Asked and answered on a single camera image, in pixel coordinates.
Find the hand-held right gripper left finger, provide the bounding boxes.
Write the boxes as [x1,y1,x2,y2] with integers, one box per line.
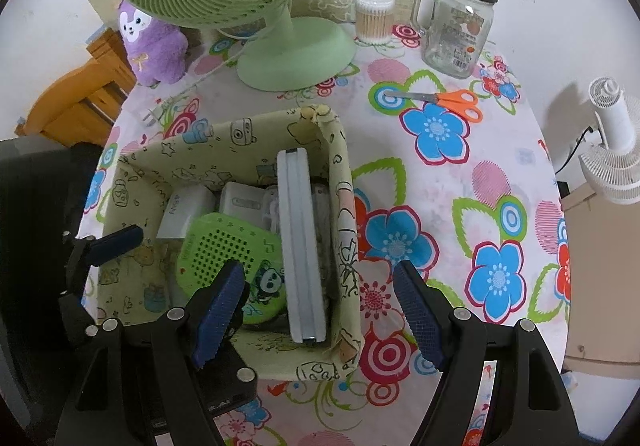
[59,260,251,446]

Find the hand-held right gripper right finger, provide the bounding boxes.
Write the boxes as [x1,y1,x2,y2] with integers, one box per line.
[393,260,581,446]

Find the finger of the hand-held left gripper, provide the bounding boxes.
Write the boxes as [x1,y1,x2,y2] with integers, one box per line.
[200,343,258,419]
[67,225,143,297]

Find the green perforated panda case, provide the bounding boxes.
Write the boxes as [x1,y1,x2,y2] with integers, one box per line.
[176,212,288,325]

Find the white charger with large print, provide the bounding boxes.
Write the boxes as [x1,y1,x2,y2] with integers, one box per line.
[156,185,216,241]

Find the long white case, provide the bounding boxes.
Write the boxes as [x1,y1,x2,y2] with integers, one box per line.
[276,148,331,346]

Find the yellow cartoon print storage box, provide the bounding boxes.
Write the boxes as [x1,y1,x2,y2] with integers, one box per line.
[95,104,363,382]

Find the floral tablecloth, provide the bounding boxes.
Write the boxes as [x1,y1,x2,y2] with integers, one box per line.
[77,21,573,446]

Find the black clothing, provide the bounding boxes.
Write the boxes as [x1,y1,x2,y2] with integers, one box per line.
[0,136,106,252]

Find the orange wooden chair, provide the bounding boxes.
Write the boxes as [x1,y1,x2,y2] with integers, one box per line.
[15,26,138,149]

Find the beige wooden panel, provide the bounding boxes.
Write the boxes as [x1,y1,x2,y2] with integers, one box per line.
[559,186,640,379]

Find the purple plush toy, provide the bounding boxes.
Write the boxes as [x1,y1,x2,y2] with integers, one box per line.
[117,0,190,88]

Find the green desk fan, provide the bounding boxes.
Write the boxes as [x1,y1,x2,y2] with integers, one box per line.
[97,0,357,92]

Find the white clip fan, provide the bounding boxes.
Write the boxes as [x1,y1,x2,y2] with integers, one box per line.
[579,76,640,206]

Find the glass mug jar green lid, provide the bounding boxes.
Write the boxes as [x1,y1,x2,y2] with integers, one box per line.
[411,0,501,79]

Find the clear cotton swab container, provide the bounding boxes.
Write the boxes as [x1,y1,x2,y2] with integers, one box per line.
[354,0,397,46]

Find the white fan power cable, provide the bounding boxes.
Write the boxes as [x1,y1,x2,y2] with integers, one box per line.
[142,46,261,127]

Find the orange handled scissors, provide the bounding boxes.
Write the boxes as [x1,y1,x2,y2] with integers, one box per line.
[395,90,483,121]

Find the black fan cable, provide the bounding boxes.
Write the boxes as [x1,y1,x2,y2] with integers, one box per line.
[555,123,601,177]

